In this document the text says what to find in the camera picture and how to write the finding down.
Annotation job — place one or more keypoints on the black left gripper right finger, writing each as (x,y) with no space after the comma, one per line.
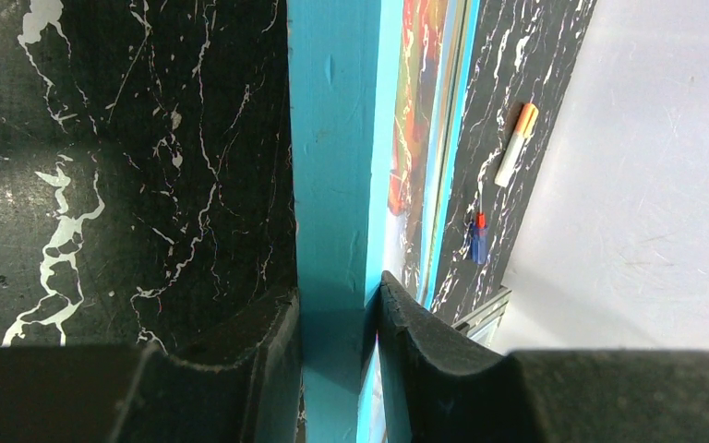
(440,386)

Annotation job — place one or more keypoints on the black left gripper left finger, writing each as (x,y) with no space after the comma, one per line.
(238,382)

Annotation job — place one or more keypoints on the blue red screwdriver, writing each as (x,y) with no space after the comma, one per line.
(478,239)

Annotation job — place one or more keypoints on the blue wooden picture frame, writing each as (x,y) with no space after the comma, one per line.
(343,71)

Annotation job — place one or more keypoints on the hot air balloon photo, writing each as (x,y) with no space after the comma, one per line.
(424,24)

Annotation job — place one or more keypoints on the white orange-capped marker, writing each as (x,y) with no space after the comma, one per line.
(521,133)

